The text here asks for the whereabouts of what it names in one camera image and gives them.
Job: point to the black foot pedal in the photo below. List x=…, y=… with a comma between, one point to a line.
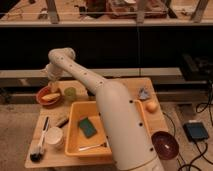
x=195, y=131

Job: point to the black and white dish brush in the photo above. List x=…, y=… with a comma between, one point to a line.
x=37, y=153

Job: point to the yellow banana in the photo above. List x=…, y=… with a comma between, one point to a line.
x=50, y=97

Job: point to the metal fork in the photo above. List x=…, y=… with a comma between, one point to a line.
x=92, y=146

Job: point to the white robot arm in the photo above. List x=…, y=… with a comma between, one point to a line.
x=106, y=91

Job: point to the dark maroon bowl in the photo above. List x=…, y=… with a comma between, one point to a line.
x=165, y=145

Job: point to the white paper cup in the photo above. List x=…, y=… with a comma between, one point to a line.
x=54, y=137

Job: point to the yellow plastic tray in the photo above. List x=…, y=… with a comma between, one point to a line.
x=76, y=133

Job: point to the green cup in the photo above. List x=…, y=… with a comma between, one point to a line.
x=70, y=94

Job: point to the red bowl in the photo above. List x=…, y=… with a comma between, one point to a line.
x=44, y=91

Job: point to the green sponge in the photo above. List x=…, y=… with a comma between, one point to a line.
x=87, y=127

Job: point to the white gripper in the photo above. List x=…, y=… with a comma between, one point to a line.
x=54, y=74

